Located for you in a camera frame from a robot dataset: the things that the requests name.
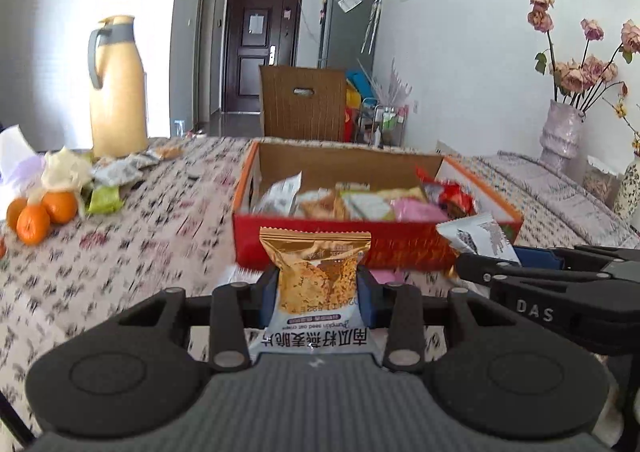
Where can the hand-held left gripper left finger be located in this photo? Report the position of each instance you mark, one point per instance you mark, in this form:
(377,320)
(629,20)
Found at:
(267,297)

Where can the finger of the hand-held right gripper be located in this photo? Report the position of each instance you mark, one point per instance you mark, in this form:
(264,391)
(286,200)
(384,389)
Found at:
(480,268)
(540,258)

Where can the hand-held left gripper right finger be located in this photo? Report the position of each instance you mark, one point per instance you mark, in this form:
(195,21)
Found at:
(365,299)

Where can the white grey printed snack packet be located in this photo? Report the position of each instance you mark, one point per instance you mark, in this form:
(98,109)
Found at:
(480,234)
(117,172)

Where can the gold and white snack packet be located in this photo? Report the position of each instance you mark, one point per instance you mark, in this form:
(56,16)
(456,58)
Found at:
(317,277)

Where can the red cardboard box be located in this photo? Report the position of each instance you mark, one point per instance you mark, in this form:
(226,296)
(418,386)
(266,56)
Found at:
(400,242)

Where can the pile of mixed snack packets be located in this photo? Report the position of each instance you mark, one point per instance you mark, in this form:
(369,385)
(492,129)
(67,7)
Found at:
(320,204)

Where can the pink snack packet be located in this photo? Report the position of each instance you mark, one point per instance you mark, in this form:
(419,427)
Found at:
(410,276)

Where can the grey printed quilted cloth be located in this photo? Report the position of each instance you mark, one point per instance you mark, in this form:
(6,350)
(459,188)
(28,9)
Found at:
(560,202)

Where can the glass jar of dried food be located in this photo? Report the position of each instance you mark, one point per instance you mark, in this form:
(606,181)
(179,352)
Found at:
(602,182)

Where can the floral patterned vase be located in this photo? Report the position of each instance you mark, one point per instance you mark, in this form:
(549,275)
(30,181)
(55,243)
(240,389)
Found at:
(629,192)

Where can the pink textured vase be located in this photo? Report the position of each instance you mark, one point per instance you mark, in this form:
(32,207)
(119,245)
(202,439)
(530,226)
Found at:
(562,137)

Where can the metal storage cart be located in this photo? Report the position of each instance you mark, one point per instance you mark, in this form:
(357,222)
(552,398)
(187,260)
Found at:
(382,124)

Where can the clear nut snack packet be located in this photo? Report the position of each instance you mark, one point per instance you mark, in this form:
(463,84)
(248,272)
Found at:
(168,152)

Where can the dark edged snack packet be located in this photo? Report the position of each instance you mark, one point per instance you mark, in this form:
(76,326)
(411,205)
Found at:
(145,159)

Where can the dried rose bouquet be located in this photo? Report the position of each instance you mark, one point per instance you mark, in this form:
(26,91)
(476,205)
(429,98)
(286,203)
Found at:
(575,77)

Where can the wooden chair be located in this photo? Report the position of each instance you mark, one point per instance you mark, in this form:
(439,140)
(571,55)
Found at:
(300,112)

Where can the small green snack packet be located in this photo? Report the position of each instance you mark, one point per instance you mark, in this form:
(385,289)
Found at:
(105,199)

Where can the yellow bag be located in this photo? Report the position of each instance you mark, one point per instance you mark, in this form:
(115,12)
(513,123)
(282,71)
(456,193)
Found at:
(353,98)

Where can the lilac dried grass bunch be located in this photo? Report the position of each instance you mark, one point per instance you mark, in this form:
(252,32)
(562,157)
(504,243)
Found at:
(395,84)

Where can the orange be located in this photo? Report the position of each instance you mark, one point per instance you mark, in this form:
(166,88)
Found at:
(60,207)
(33,226)
(14,213)

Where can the dark brown entrance door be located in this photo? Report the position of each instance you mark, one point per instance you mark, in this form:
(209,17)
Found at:
(255,67)

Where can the cream crumpled plastic bag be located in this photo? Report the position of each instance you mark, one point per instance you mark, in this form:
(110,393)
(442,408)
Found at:
(65,169)

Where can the beige thermos jug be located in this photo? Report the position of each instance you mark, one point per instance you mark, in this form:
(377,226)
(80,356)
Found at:
(117,97)

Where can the grey side door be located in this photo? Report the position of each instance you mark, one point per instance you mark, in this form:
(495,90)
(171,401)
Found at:
(206,52)

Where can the grey refrigerator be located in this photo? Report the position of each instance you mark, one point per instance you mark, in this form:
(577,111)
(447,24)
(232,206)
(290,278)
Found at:
(345,37)

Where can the white umbrella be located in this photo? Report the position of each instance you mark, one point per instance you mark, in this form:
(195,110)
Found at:
(372,22)

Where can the white paper notice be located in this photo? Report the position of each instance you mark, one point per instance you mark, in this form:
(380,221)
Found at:
(256,24)

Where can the lilac tissue pack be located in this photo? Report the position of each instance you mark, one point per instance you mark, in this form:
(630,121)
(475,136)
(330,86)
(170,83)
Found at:
(17,157)

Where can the paper sheet on refrigerator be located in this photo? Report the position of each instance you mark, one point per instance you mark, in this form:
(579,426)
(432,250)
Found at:
(350,2)

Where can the white wall socket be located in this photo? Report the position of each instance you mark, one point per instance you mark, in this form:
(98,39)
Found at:
(414,107)

